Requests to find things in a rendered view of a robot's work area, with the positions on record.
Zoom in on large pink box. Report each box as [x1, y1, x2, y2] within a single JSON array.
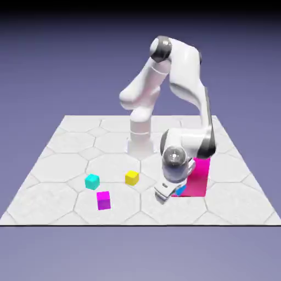
[[171, 157, 211, 198]]

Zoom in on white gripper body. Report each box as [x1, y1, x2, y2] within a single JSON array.
[[153, 177, 186, 205]]

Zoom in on small cyan cube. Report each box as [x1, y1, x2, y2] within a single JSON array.
[[85, 173, 100, 190]]

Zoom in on small yellow cube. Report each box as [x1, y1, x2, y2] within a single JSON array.
[[125, 170, 140, 187]]

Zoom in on small magenta cube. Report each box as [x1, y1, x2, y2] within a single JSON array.
[[96, 190, 111, 211]]

